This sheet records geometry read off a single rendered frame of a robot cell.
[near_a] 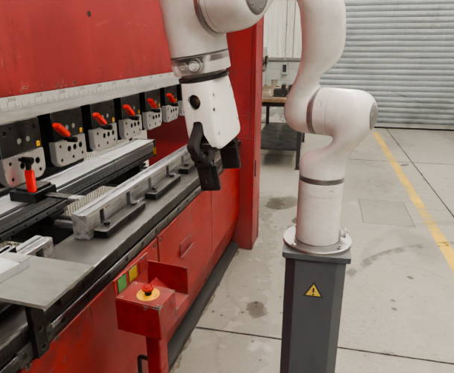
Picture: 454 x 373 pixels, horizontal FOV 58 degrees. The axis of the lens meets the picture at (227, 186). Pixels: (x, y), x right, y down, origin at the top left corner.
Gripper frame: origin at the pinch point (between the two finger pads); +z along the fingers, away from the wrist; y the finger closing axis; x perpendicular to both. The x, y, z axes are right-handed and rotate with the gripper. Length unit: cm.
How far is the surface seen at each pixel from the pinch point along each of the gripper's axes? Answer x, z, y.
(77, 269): 47, 28, 9
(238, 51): 72, -4, 220
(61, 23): 64, -30, 48
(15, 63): 63, -22, 26
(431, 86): -86, 147, 792
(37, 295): 48, 26, -3
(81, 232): 77, 37, 42
